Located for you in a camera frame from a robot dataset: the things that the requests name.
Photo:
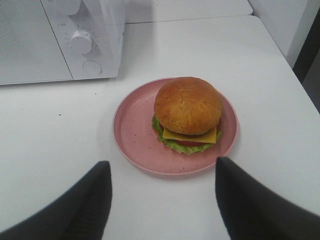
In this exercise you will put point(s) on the burger with cheese and lettuce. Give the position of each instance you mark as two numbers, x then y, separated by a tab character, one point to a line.
188	115

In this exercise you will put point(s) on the white timer knob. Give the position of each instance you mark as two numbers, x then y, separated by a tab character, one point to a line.
83	42

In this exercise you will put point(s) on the upper white power knob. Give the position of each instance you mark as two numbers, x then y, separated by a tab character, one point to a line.
72	7

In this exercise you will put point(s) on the round white door button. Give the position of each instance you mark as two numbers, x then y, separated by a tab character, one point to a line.
92	67

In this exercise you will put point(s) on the white microwave door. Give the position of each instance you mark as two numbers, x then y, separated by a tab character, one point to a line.
29	51

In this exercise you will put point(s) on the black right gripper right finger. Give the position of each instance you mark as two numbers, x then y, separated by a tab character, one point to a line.
251	211

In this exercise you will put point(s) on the white microwave oven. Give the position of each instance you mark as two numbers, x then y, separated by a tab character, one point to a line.
105	19

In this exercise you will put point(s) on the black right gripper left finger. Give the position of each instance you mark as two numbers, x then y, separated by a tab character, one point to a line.
81	213

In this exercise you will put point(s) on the pink speckled plate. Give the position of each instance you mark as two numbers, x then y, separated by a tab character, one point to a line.
138	143

